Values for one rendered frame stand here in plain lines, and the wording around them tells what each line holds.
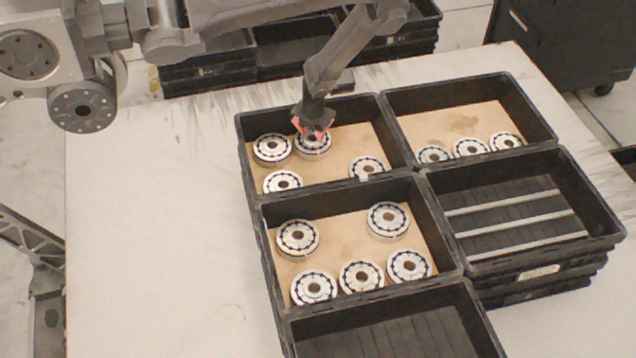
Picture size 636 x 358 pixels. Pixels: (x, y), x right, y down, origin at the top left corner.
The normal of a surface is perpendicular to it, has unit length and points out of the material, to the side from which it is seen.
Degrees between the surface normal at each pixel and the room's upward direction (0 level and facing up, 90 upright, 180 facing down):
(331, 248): 0
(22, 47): 90
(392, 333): 0
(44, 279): 0
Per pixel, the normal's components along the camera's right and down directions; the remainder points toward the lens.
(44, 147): 0.02, -0.65
